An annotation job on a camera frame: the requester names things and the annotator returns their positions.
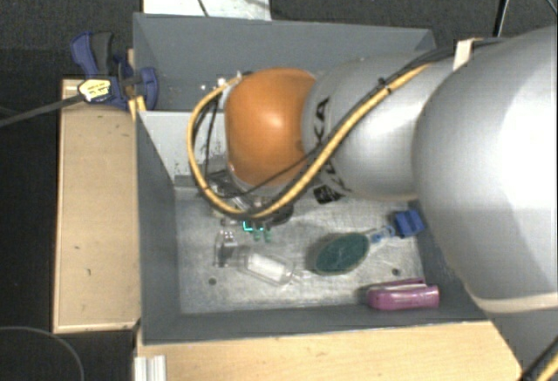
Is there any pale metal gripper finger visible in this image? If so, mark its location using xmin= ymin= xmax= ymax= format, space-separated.
xmin=213 ymin=229 xmax=233 ymax=269
xmin=230 ymin=241 xmax=251 ymax=269

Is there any clear glass bottle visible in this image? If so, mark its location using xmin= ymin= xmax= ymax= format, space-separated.
xmin=243 ymin=252 xmax=303 ymax=288

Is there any grey metal bin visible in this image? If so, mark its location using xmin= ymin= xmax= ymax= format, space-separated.
xmin=132 ymin=11 xmax=490 ymax=345

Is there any dark green oval brush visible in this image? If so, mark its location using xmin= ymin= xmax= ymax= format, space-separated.
xmin=306 ymin=225 xmax=396 ymax=277

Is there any pale wood flat board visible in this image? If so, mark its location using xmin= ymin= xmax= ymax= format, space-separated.
xmin=51 ymin=78 xmax=143 ymax=335

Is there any blue plastic clip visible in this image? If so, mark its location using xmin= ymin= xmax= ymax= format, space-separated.
xmin=393 ymin=208 xmax=425 ymax=239

